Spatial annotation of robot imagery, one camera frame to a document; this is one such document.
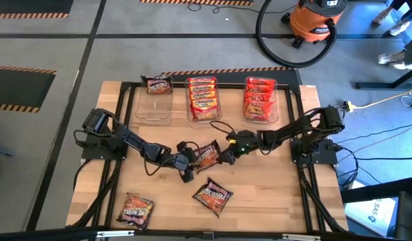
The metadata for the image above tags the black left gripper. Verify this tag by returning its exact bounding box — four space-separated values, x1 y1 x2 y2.
171 141 197 184

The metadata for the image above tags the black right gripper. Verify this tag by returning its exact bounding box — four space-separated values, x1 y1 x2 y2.
220 132 260 165

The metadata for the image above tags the black Fire Noodle packet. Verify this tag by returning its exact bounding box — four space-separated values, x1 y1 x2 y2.
191 177 234 218
116 192 155 231
141 75 174 96
194 139 223 174

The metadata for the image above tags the yellow Maruchan ramen packet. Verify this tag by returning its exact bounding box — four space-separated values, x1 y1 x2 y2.
187 77 216 86
188 84 216 94
188 90 217 100
190 97 219 121

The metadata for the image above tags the red Saucy Noods packet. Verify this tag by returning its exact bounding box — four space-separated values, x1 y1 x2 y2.
245 83 275 92
245 90 275 102
243 99 275 122
246 77 276 86

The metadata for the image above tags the clear plastic bin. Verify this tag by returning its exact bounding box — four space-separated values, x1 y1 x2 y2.
184 76 223 125
241 76 279 129
135 76 174 127

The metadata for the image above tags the black hazard-striped floor mat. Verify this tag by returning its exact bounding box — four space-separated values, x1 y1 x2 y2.
0 0 74 19
0 64 56 114
140 0 254 7
158 66 302 86

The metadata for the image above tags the orange shop vacuum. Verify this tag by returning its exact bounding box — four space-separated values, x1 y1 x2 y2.
255 0 338 69
281 0 348 50

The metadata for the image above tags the black beam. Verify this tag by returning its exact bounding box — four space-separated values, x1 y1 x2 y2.
340 176 412 204

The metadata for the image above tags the black crossbar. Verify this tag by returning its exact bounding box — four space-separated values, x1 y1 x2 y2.
0 226 407 241

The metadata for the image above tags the black desk base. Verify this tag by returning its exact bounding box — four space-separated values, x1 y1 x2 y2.
355 65 412 90

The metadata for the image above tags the person's shoe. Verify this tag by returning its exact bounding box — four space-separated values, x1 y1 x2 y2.
388 61 412 71
389 19 411 37
372 6 393 25
377 50 407 65

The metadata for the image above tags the black box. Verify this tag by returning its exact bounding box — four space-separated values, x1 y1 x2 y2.
394 190 412 241

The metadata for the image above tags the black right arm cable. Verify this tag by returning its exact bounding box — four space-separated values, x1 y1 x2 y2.
210 120 237 138

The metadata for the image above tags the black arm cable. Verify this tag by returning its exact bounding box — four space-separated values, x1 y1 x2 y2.
143 155 168 177
210 120 237 138

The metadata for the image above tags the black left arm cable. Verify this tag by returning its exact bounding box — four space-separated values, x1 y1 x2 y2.
143 155 168 177

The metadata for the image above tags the black aluminium table frame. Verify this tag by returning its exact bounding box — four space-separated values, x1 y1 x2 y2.
71 81 347 234

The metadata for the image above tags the silver metal bracket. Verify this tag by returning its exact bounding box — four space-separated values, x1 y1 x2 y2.
96 230 135 238
281 233 322 241

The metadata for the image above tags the yellow extension cord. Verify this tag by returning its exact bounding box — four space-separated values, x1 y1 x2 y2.
344 86 412 113

